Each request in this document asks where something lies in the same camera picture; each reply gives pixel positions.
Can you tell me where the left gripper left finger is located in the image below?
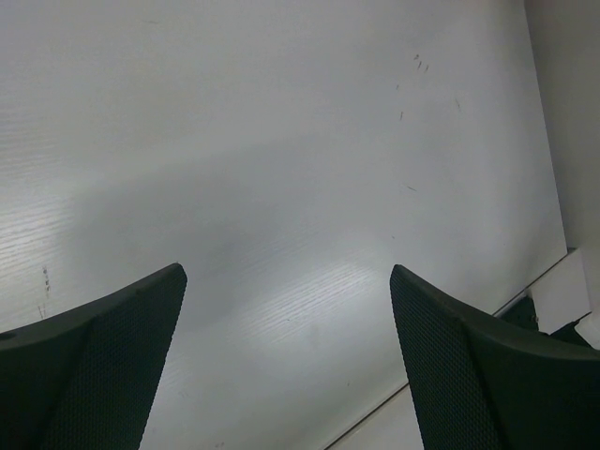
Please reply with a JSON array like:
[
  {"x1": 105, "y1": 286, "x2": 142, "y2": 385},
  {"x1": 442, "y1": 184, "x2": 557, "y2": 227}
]
[{"x1": 1, "y1": 263, "x2": 188, "y2": 449}]

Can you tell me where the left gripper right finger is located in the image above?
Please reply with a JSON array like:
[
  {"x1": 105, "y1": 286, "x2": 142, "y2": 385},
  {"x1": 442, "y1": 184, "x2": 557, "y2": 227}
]
[{"x1": 390, "y1": 264, "x2": 599, "y2": 449}]

